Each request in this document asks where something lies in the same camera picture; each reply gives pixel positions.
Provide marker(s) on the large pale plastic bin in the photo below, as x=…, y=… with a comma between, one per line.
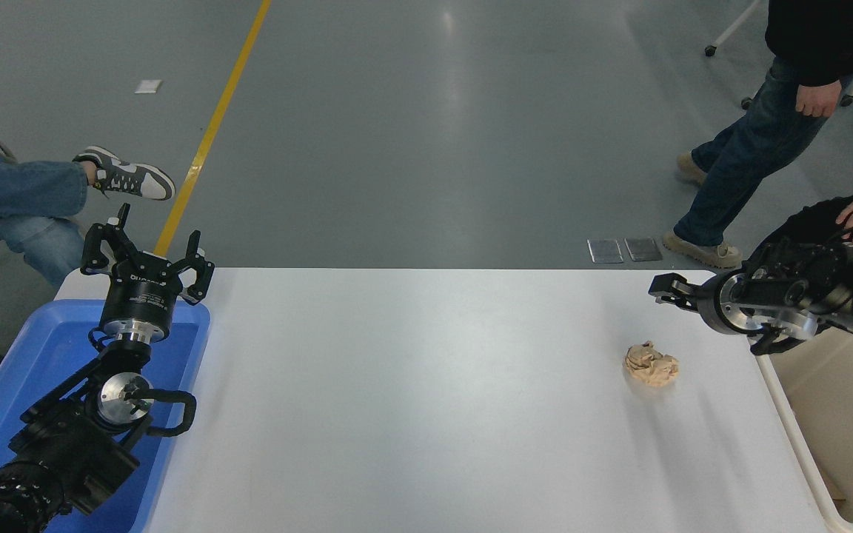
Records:
x=841, y=414

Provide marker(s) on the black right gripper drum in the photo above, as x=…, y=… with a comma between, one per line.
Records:
x=708, y=303

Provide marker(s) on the blue plastic tray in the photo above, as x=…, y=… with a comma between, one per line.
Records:
x=41, y=348

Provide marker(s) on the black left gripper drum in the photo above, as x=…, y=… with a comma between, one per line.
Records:
x=138, y=296

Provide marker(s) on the white wheeled chair frame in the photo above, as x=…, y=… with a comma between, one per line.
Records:
x=730, y=28

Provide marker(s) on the tan paper ball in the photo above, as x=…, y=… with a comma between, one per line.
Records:
x=651, y=364

